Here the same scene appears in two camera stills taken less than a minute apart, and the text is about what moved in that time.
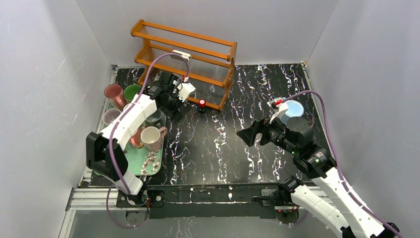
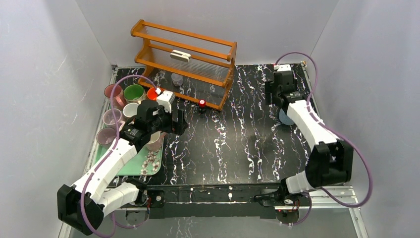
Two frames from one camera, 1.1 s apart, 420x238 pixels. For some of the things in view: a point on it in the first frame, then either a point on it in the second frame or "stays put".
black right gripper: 263,133 to 274,90
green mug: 130,91 stays put
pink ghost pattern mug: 116,98 stays put
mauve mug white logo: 110,114 stays put
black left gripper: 172,105 to 179,121
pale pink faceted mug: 151,137 stays put
